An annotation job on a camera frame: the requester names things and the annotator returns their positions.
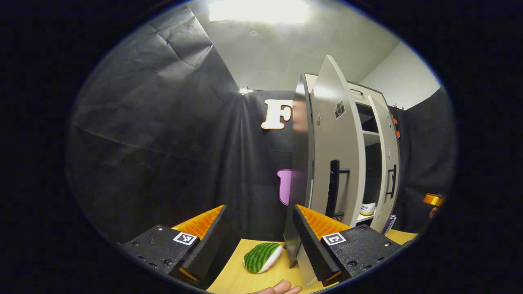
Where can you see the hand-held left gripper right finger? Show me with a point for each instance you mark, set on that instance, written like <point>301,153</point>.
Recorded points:
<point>310,245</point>

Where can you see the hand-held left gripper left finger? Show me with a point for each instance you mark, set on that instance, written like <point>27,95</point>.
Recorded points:
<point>208,245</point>

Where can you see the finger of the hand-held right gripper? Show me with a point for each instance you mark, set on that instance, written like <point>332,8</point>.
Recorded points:
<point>433,199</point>

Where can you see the white striped shoe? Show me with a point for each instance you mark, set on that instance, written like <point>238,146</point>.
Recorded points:
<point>367,208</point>

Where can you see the white shoe cabinet door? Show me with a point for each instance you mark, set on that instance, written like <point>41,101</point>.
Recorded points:
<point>386,139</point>
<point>339,134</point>

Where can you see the white shoe cabinet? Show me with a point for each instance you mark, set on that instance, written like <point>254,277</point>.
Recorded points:
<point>300,163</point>

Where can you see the white cabinet drawer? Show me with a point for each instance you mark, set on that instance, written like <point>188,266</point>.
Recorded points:
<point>369,98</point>

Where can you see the black backdrop cloth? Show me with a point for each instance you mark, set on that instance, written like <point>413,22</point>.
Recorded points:
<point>425,155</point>
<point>155,143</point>

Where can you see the green striped slipper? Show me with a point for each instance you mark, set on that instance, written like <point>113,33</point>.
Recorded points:
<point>261,257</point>

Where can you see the person's bare foot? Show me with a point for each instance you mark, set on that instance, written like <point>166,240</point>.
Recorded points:
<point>282,288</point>

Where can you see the ceiling light panel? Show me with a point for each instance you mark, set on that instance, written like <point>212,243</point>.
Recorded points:
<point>257,10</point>

